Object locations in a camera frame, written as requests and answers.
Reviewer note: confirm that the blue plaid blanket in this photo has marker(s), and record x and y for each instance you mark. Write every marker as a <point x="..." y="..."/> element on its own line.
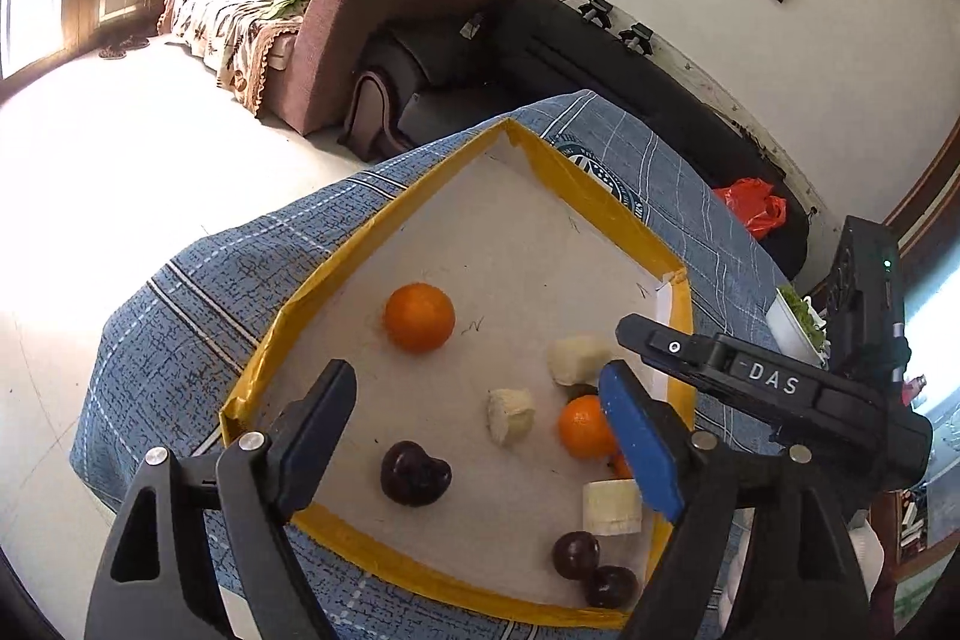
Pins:
<point x="187" y="310"/>

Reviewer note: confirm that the black clamp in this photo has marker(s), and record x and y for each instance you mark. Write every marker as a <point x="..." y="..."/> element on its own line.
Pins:
<point x="635" y="38"/>
<point x="598" y="12"/>

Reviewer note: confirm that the heart-shaped dark plum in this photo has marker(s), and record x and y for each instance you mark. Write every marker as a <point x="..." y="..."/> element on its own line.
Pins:
<point x="415" y="473"/>

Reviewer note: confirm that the green lettuce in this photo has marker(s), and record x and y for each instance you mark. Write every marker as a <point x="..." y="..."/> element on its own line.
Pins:
<point x="808" y="314"/>

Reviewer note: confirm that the cardboard box with yellow tape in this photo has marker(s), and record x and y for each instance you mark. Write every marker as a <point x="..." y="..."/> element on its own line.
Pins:
<point x="487" y="235"/>

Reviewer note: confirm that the round dark plum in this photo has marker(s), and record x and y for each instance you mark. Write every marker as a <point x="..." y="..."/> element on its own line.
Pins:
<point x="576" y="554"/>

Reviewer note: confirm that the peeled banana piece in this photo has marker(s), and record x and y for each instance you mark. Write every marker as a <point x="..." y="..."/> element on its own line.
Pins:
<point x="613" y="507"/>
<point x="576" y="359"/>
<point x="511" y="416"/>

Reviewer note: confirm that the pair of slippers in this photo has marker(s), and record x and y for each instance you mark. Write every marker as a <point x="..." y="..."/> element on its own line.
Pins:
<point x="124" y="48"/>

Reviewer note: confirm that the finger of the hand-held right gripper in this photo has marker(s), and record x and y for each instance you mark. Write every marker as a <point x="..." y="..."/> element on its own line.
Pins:
<point x="667" y="347"/>

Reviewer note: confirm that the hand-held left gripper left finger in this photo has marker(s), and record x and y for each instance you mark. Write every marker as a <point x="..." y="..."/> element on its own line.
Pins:
<point x="315" y="445"/>

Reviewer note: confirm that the white pot with green plant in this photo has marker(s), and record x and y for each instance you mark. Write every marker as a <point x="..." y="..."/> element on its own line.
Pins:
<point x="787" y="329"/>

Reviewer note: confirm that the red plastic bag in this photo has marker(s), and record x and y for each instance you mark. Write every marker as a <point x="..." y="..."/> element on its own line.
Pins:
<point x="750" y="207"/>

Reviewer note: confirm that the black armchair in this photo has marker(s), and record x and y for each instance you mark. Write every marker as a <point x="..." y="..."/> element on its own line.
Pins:
<point x="427" y="85"/>

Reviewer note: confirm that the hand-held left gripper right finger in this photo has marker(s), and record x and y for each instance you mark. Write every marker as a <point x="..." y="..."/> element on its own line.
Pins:
<point x="641" y="445"/>

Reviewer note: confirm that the orange mandarin with green leaf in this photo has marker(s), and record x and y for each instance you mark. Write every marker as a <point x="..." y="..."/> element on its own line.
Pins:
<point x="583" y="428"/>

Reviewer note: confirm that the patterned sofa cover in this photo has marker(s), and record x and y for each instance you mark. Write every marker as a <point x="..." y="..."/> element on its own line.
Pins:
<point x="225" y="25"/>

